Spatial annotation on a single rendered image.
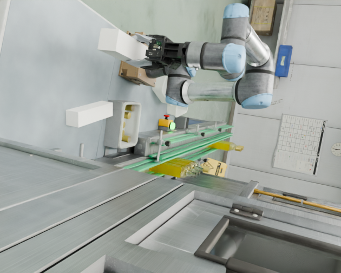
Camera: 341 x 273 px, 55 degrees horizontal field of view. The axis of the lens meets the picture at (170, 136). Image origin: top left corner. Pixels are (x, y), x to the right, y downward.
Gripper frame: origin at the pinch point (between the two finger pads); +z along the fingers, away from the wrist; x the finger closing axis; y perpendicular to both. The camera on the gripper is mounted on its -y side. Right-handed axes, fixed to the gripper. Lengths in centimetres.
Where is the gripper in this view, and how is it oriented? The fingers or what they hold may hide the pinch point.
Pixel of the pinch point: (132, 50)
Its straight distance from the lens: 107.7
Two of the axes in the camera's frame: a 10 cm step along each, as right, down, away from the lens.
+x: -1.7, 9.8, 0.5
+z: -9.1, -1.8, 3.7
